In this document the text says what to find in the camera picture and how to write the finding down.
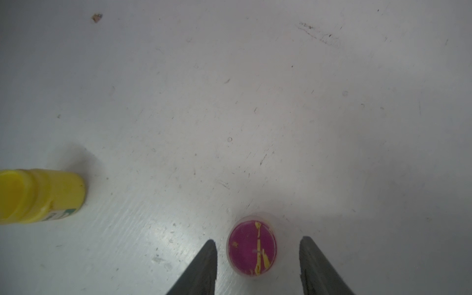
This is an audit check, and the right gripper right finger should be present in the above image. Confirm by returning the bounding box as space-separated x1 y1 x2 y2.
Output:
299 236 355 295

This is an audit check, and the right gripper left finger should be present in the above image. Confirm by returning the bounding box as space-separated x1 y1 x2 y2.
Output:
167 239 218 295

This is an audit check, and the magenta jar lid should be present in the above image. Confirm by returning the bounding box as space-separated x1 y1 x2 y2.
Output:
226 215 278 278

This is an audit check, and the yellow paint jar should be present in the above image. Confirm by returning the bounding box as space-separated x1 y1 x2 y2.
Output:
1 169 86 225

